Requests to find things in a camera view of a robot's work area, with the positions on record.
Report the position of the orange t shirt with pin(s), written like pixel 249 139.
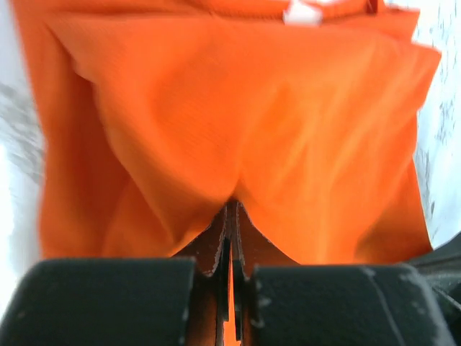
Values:
pixel 157 114

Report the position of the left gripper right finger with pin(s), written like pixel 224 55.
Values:
pixel 249 248

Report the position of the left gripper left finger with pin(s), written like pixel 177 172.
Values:
pixel 209 301

